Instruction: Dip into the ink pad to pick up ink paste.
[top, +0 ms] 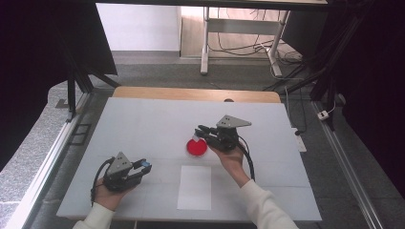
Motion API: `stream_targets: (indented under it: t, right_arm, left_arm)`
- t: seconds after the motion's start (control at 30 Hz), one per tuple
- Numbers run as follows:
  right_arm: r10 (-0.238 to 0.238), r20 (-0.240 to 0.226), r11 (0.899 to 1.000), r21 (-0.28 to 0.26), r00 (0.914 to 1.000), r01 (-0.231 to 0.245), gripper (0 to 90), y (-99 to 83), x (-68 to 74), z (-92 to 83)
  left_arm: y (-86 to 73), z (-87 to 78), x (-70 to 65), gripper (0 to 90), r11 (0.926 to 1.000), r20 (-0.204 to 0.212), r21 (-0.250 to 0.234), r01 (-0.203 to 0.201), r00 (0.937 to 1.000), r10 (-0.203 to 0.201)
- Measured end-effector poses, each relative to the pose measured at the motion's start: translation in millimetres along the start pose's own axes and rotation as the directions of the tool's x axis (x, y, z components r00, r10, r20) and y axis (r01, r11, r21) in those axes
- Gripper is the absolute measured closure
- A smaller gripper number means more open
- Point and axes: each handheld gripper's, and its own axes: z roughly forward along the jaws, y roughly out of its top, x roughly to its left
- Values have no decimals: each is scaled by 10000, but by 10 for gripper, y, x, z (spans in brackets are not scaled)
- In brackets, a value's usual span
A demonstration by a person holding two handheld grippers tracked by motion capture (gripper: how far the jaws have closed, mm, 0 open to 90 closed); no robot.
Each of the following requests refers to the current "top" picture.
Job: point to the blue stamp cap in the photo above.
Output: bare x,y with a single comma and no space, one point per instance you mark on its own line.
146,164

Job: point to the white metal desk frame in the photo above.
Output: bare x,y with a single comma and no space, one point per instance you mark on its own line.
242,26

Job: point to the aluminium floor rail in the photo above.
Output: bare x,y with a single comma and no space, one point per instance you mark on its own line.
349,173
41,173

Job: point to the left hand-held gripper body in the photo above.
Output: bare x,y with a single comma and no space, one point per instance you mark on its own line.
119,165

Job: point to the black tripod stand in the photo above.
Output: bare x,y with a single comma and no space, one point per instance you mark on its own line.
321,89
71,95

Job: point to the small white adapter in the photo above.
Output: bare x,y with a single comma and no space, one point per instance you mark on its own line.
323,115

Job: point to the white paper sheet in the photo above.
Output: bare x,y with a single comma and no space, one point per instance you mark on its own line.
194,187

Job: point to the round red ink pad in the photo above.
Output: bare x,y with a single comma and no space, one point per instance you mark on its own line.
196,148

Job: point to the white table board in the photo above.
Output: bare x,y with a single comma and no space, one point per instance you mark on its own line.
143,127

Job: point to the black curtain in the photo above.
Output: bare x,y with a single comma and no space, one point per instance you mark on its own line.
31,47
375,79

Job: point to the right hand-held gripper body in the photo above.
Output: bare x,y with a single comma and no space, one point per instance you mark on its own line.
227,136

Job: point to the person's left hand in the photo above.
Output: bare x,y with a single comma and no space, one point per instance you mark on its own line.
106,197

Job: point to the blue and white stamp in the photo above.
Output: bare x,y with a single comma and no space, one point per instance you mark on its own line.
195,138

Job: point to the person's right hand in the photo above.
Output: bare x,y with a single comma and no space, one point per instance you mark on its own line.
234,162

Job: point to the wooden table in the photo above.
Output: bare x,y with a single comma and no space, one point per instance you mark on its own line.
191,93

